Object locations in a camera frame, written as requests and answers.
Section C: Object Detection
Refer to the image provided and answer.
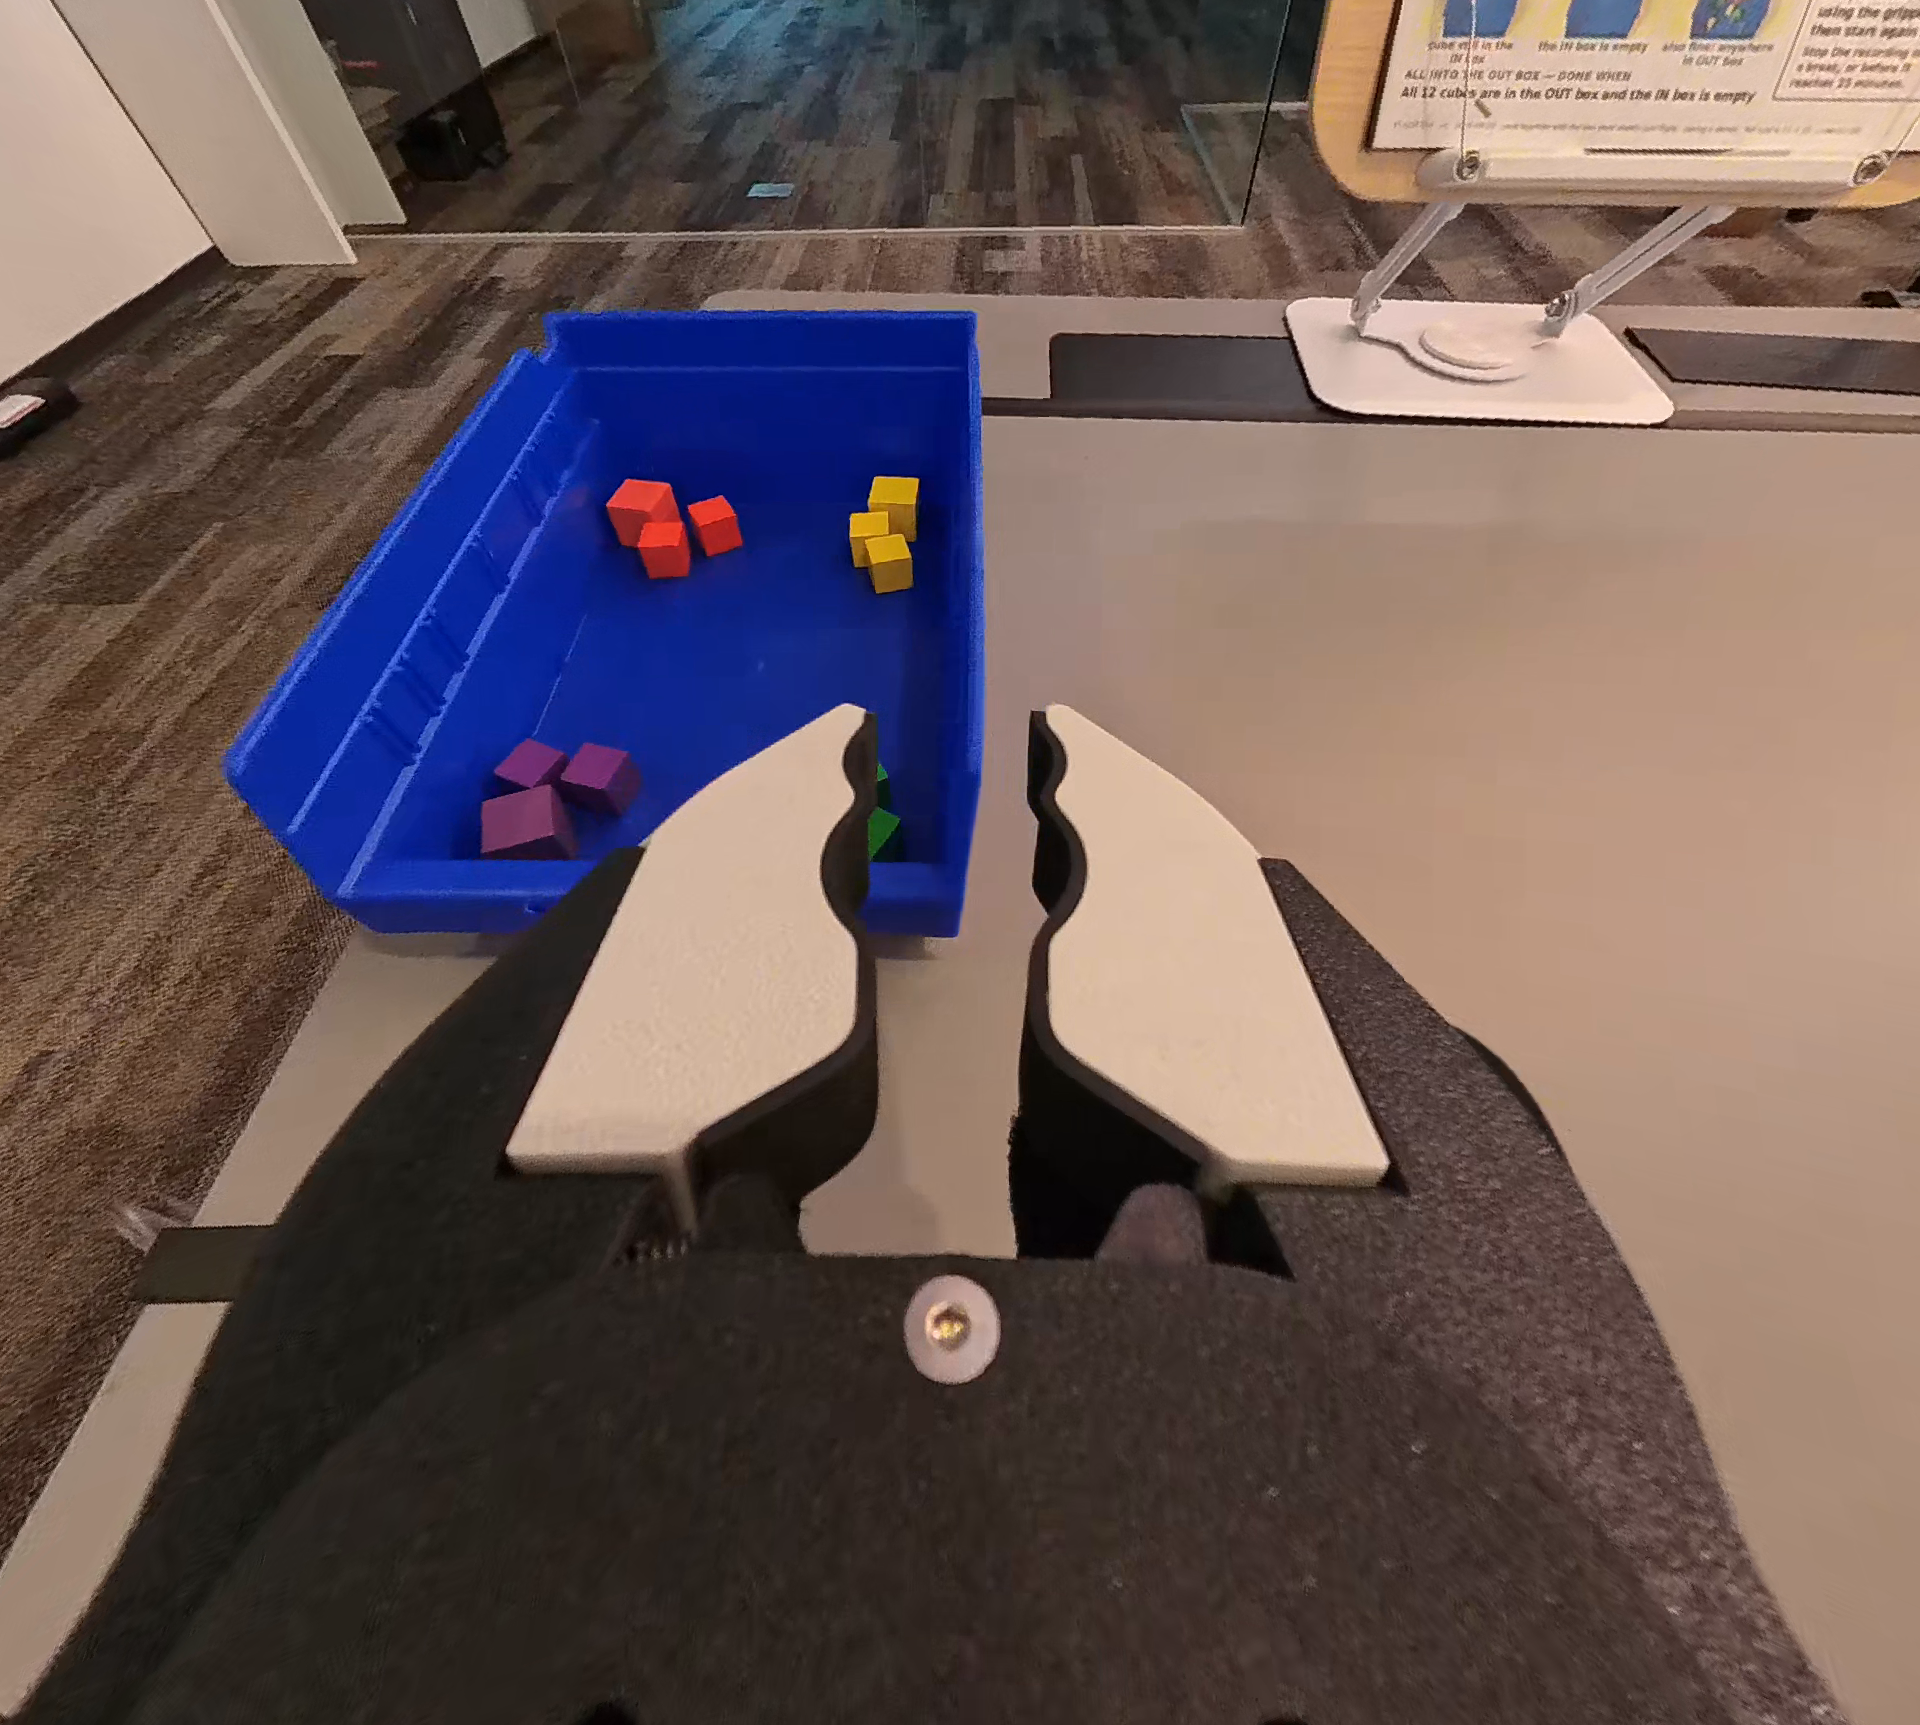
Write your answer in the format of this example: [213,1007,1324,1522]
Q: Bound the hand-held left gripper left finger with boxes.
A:
[503,703,882,1234]

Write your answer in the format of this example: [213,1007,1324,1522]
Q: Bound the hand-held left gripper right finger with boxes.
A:
[1019,703,1398,1198]

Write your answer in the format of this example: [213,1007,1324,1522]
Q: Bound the blue plastic bin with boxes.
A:
[223,310,988,939]

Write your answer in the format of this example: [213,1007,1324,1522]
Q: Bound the black tape strip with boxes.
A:
[133,1223,280,1307]

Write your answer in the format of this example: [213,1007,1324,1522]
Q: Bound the instruction sheet on wooden stand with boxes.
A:
[1283,0,1920,425]

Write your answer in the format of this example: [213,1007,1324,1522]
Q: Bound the small black floor device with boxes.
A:
[0,374,83,459]

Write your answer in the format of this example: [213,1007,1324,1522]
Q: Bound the dark grey cabinet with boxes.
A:
[288,0,509,183]

